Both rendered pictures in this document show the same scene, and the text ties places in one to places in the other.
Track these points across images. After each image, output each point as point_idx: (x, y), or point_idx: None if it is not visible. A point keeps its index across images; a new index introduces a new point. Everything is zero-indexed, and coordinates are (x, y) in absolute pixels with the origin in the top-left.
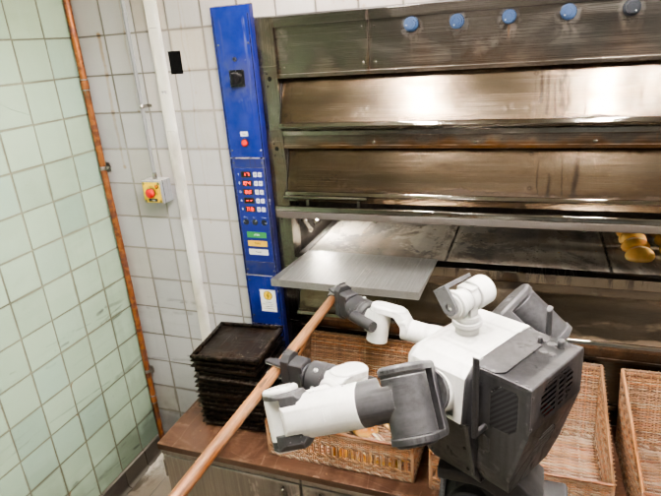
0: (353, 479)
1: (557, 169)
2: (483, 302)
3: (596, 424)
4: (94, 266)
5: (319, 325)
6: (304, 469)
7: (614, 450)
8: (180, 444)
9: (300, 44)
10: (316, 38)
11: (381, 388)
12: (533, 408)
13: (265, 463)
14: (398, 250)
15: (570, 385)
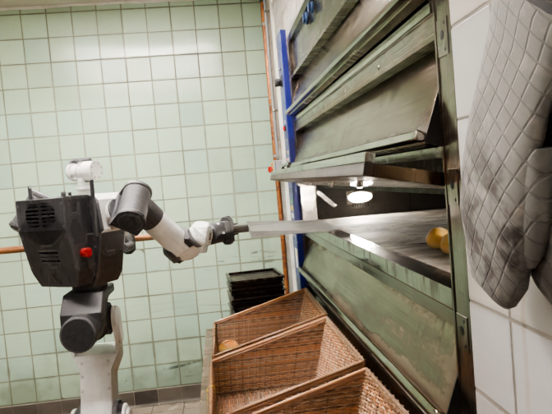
0: (207, 377)
1: (342, 126)
2: (80, 172)
3: None
4: (256, 219)
5: (311, 286)
6: (208, 363)
7: None
8: (209, 333)
9: (295, 51)
10: (296, 44)
11: None
12: (19, 214)
13: (207, 353)
14: (349, 224)
15: (54, 219)
